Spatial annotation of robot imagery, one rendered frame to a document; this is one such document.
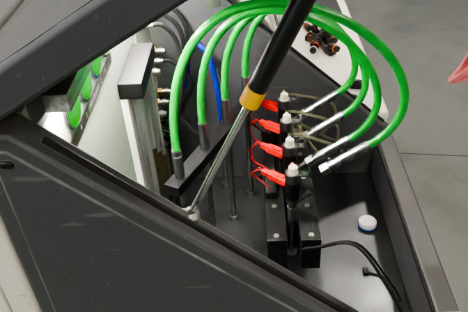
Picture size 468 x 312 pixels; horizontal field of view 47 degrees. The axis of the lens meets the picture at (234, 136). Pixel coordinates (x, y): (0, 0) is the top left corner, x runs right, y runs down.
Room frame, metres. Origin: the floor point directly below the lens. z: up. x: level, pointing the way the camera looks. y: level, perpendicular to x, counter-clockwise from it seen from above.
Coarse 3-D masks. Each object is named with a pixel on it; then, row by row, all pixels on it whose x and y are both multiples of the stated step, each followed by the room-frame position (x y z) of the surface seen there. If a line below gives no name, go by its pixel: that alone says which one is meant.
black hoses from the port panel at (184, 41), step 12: (156, 24) 0.93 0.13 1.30; (180, 36) 0.98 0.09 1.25; (180, 48) 0.94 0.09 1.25; (168, 60) 0.98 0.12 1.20; (192, 84) 0.97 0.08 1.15; (180, 96) 0.92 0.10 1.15; (180, 108) 0.92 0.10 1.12; (180, 120) 0.93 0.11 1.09; (168, 132) 0.97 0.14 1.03; (192, 132) 0.92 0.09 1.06; (168, 144) 0.92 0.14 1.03
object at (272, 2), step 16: (256, 0) 0.72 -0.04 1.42; (272, 0) 0.72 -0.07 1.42; (288, 0) 0.72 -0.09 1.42; (224, 16) 0.72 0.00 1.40; (336, 16) 0.71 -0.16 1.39; (368, 32) 0.71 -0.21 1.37; (192, 48) 0.72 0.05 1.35; (384, 48) 0.71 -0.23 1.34; (176, 80) 0.73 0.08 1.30; (400, 80) 0.71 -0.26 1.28; (176, 96) 0.73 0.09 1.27; (400, 96) 0.71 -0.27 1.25; (176, 112) 0.73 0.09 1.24; (400, 112) 0.71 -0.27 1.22; (176, 128) 0.73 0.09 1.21; (176, 144) 0.73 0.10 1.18
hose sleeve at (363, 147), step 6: (360, 144) 0.72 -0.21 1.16; (366, 144) 0.71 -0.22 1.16; (348, 150) 0.72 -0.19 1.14; (354, 150) 0.71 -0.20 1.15; (360, 150) 0.71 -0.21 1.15; (366, 150) 0.71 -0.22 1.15; (336, 156) 0.72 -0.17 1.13; (342, 156) 0.71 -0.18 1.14; (348, 156) 0.71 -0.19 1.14; (354, 156) 0.71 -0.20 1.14; (330, 162) 0.72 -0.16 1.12; (336, 162) 0.71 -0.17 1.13; (342, 162) 0.71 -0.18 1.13; (330, 168) 0.71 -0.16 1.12; (336, 168) 0.71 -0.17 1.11
